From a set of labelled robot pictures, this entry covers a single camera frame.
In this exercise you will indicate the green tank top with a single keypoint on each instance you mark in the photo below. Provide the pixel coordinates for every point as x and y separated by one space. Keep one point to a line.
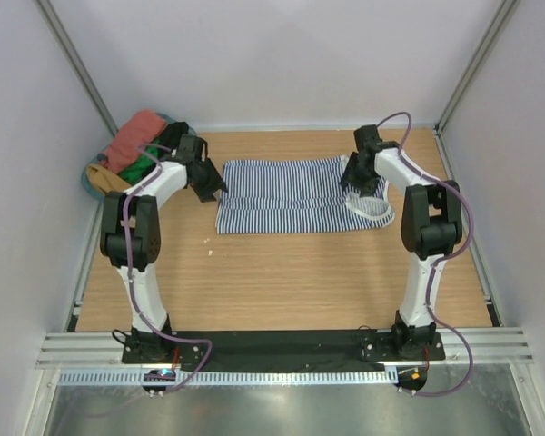
144 165

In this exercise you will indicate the corner aluminium post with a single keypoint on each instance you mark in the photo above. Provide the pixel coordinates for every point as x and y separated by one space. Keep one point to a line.
489 38
74 59

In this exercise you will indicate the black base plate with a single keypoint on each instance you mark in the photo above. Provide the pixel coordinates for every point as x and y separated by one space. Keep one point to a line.
357 350

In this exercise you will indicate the blue white striped tank top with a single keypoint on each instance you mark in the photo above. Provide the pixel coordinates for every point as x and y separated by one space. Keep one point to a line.
301 196

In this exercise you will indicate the teal plastic laundry basket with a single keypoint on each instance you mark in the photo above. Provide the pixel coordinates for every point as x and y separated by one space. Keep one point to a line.
99 197

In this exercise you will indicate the aluminium frame rail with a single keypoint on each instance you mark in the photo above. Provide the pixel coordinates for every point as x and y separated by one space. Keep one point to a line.
99 350

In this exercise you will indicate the tan tank top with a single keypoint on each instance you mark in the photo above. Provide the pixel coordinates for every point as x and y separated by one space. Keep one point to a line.
103 180

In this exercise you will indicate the black tank top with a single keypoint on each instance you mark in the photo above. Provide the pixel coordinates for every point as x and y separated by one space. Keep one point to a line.
171 135

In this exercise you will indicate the left corner aluminium post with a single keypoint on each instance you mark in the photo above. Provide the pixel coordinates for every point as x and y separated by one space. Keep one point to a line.
74 59

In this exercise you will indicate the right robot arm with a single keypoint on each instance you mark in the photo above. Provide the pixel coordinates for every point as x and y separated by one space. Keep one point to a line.
431 222

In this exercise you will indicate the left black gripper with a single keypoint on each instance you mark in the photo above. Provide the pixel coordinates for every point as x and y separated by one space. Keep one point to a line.
215 183

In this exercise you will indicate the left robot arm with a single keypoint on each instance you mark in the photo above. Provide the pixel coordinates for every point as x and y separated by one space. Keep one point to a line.
130 236

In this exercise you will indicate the right corner aluminium post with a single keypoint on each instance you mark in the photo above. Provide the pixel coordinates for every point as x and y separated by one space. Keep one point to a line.
489 38

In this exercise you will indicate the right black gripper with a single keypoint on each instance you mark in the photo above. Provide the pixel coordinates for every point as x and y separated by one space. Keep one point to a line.
366 188

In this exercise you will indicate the pink tank top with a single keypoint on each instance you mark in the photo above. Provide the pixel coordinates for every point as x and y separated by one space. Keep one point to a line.
140 129

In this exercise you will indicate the slotted cable duct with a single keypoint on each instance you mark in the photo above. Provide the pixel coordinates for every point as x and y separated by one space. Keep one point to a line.
160 378

